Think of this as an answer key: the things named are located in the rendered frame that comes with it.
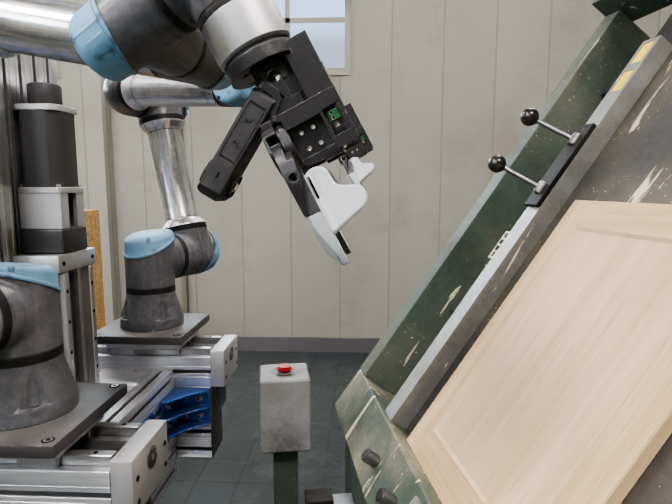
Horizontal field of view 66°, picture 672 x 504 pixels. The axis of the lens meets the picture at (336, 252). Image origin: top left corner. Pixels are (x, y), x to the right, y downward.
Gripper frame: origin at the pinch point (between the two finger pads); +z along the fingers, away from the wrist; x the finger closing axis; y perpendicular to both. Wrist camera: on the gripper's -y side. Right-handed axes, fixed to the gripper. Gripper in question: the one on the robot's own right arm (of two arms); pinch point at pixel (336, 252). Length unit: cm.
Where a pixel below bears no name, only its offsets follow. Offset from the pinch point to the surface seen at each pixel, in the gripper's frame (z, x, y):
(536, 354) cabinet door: 31.9, 29.9, 17.7
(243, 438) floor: 88, 214, -116
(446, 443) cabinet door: 41, 34, -2
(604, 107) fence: 4, 60, 57
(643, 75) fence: 2, 59, 65
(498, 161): 4, 60, 33
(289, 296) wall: 48, 366, -90
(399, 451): 41, 38, -11
